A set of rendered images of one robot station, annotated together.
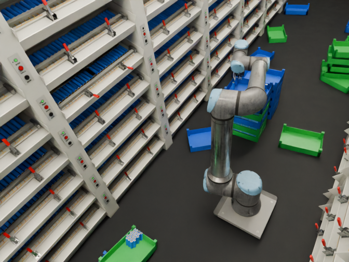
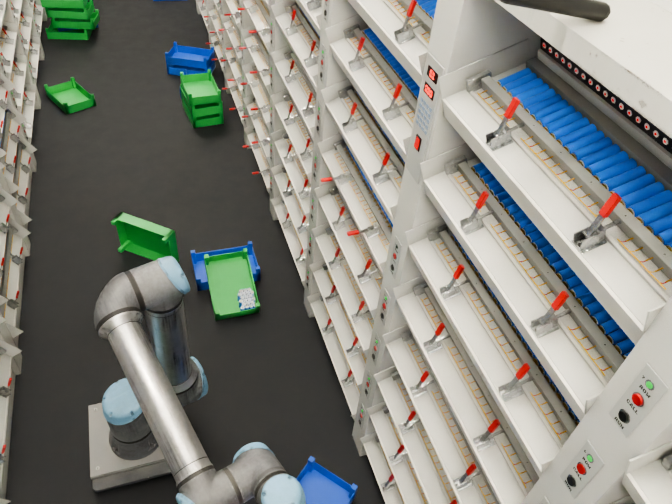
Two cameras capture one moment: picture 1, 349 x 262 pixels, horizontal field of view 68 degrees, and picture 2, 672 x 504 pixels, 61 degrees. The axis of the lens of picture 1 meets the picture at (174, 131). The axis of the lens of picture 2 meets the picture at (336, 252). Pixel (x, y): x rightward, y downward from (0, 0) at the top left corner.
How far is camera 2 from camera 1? 2.08 m
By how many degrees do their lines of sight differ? 74
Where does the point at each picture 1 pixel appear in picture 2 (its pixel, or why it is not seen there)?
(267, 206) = (101, 456)
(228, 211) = not seen: hidden behind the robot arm
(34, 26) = (349, 53)
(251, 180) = (121, 398)
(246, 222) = not seen: hidden behind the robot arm
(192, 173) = (267, 432)
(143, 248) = (228, 306)
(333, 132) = not seen: outside the picture
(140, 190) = (311, 352)
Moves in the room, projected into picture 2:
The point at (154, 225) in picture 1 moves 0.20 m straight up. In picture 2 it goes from (243, 334) to (242, 305)
